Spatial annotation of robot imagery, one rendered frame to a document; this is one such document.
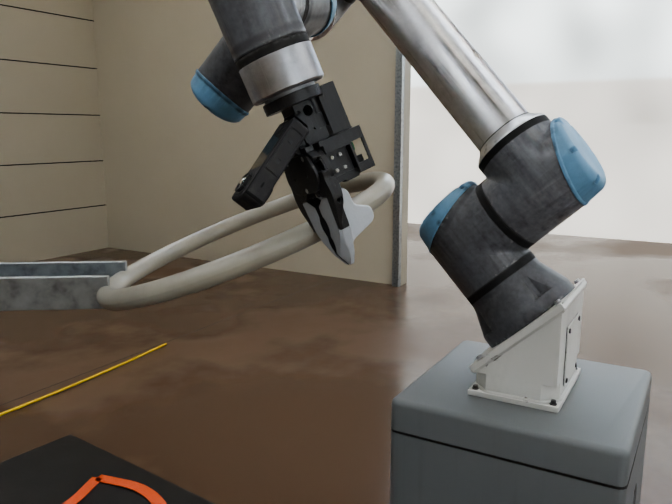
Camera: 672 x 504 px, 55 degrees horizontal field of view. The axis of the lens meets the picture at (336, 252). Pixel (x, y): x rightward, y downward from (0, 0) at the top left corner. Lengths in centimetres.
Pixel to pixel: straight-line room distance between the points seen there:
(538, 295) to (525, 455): 27
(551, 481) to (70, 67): 696
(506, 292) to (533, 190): 19
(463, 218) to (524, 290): 17
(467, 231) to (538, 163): 17
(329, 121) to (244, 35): 14
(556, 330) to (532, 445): 19
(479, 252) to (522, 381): 24
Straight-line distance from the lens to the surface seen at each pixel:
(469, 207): 120
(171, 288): 82
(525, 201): 115
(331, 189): 73
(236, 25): 75
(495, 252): 119
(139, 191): 739
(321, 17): 88
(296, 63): 74
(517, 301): 118
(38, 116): 732
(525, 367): 118
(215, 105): 92
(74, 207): 756
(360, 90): 567
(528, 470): 115
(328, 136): 77
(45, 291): 104
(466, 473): 119
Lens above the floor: 132
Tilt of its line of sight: 11 degrees down
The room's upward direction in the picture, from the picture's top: straight up
